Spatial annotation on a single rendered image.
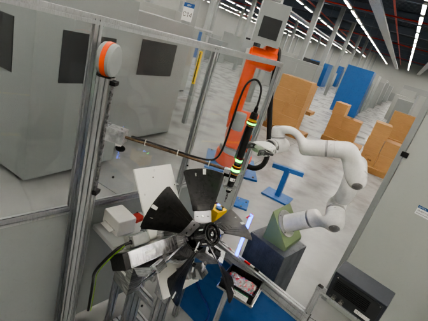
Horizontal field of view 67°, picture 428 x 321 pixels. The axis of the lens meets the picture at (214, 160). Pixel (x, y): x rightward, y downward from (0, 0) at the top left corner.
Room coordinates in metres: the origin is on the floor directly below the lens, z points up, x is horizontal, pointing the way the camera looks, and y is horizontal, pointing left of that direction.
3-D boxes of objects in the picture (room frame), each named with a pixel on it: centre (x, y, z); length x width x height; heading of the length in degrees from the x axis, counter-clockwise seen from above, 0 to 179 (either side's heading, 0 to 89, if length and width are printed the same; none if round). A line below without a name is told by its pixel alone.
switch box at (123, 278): (1.51, 0.29, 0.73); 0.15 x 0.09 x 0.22; 54
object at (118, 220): (1.69, 0.46, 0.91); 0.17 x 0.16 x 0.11; 54
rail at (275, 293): (1.73, -0.41, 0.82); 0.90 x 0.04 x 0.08; 54
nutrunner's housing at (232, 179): (1.50, -0.12, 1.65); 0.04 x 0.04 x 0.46
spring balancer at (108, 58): (1.51, 0.60, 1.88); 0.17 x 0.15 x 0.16; 144
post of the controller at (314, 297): (1.47, -0.76, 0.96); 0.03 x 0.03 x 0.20; 54
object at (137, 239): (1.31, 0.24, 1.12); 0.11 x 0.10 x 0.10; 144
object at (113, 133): (1.51, 0.51, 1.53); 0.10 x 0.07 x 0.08; 89
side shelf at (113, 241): (1.73, 0.39, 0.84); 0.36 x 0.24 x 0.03; 144
